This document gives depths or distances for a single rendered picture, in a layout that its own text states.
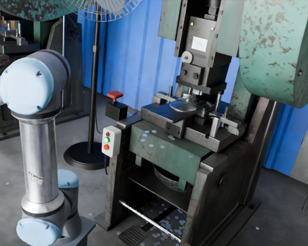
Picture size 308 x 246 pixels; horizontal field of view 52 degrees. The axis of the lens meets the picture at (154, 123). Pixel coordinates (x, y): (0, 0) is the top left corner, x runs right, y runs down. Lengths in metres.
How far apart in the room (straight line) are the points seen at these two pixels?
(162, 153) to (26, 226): 0.73
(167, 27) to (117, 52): 2.00
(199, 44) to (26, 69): 0.86
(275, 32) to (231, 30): 0.36
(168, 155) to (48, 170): 0.70
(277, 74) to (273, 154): 1.71
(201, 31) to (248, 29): 0.45
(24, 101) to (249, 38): 0.65
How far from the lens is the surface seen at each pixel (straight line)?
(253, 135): 1.71
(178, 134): 1.45
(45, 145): 0.84
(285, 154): 2.71
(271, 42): 0.99
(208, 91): 1.44
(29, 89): 0.75
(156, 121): 1.55
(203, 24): 1.41
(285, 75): 1.04
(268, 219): 2.24
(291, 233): 2.22
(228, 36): 1.31
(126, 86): 3.39
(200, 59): 1.43
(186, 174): 1.43
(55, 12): 2.48
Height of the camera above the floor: 1.30
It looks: 24 degrees down
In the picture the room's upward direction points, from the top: 8 degrees clockwise
